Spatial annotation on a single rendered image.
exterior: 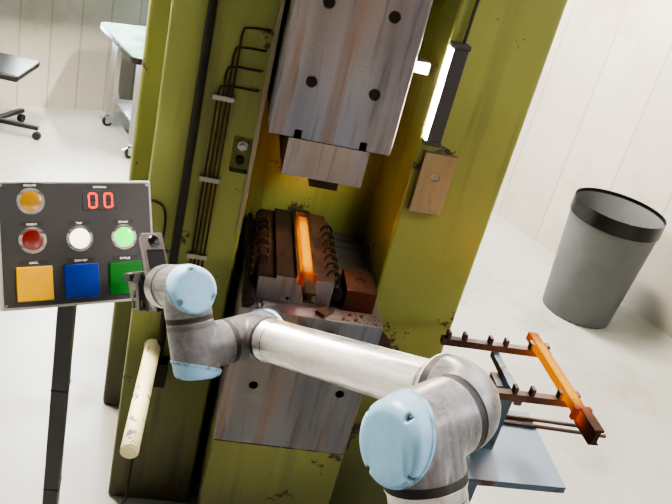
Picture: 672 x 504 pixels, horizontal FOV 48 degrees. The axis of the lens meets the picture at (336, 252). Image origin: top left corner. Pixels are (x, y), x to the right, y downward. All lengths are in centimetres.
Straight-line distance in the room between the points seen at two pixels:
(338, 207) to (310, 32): 81
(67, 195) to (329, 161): 61
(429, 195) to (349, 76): 44
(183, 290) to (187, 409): 104
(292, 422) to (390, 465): 118
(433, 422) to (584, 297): 347
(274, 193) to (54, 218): 83
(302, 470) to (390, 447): 130
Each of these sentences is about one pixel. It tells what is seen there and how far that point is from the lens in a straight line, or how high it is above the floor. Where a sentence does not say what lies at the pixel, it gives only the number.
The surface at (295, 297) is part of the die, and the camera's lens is 200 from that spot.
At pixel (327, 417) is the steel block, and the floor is 60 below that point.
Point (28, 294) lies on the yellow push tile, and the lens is 176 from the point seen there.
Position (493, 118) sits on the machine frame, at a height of 147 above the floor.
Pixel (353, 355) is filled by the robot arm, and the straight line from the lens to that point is 127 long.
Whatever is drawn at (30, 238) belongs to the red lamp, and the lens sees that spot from 176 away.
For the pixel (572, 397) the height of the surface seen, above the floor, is 95.
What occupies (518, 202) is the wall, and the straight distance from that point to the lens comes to 556.
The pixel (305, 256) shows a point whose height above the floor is 101.
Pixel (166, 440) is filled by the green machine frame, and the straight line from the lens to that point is 249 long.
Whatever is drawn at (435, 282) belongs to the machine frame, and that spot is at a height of 97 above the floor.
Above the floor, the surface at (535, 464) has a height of 67.
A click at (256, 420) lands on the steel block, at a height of 56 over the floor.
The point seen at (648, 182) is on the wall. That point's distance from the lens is 490.
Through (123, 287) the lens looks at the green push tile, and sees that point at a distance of 181.
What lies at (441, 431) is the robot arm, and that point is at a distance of 100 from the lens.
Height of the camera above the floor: 194
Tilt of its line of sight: 26 degrees down
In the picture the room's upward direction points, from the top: 15 degrees clockwise
